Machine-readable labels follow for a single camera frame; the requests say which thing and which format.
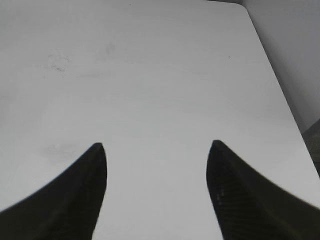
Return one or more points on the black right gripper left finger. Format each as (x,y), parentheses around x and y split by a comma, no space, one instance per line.
(67,208)

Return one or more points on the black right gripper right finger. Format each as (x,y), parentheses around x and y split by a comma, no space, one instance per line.
(248,206)

